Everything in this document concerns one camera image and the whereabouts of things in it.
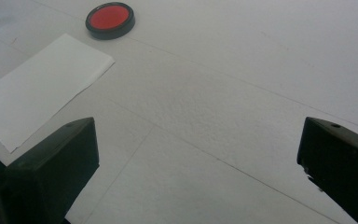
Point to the white paper sheet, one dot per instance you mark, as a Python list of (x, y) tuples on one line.
[(43, 84)]

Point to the round red ink pad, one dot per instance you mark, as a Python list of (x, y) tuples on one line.
[(110, 17)]

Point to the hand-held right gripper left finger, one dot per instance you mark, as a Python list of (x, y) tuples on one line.
[(49, 174)]

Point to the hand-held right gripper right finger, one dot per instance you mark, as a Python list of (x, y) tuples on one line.
[(345, 168)]

